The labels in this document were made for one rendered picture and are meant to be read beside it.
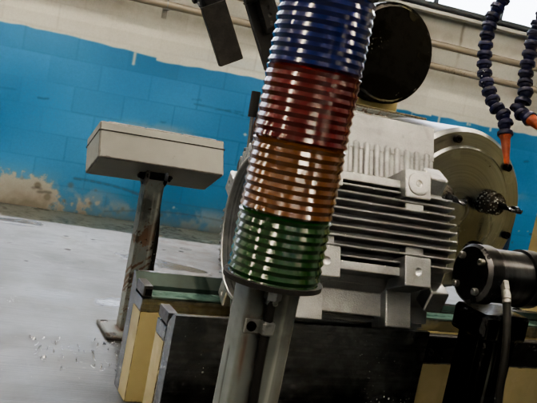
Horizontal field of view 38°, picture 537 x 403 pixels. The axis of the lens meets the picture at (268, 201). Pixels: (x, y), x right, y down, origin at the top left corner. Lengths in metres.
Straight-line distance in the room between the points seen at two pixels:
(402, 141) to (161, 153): 0.33
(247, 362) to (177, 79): 5.92
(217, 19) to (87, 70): 5.42
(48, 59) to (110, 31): 0.53
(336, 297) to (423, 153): 0.20
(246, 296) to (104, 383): 0.44
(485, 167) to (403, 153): 0.39
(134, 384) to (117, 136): 0.32
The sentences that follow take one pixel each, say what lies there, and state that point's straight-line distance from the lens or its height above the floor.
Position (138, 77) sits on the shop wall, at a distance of 6.34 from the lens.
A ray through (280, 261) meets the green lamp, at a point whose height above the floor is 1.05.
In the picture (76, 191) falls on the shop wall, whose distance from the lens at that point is 6.38.
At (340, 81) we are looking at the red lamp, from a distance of 0.46.
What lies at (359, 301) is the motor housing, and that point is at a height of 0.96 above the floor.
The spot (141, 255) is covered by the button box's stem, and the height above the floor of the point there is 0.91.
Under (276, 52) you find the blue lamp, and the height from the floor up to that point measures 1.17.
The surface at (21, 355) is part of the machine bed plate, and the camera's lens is 0.96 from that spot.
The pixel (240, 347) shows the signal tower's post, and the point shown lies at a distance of 0.49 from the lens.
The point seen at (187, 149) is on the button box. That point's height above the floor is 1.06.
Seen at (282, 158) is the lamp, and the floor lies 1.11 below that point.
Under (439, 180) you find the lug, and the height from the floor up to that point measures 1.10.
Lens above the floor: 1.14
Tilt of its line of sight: 7 degrees down
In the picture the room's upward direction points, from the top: 11 degrees clockwise
